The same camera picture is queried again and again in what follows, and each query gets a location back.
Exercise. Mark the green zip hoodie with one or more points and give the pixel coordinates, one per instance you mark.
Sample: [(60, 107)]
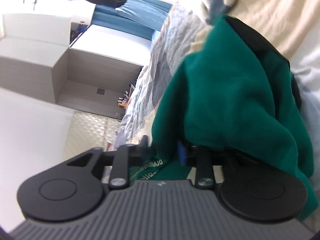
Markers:
[(235, 92)]

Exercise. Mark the blue curtain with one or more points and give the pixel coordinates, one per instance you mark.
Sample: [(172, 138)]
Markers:
[(136, 17)]

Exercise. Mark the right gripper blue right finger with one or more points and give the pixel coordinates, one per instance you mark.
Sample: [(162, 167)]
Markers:
[(201, 163)]

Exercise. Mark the cream quilted headboard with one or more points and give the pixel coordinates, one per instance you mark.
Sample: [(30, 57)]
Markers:
[(87, 131)]

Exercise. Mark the grey wooden wardrobe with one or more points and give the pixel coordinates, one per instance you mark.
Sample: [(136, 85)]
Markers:
[(89, 74)]

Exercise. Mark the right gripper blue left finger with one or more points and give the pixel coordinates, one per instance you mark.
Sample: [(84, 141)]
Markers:
[(125, 157)]

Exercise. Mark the patchwork checked bed quilt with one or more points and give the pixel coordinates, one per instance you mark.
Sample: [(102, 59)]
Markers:
[(292, 26)]

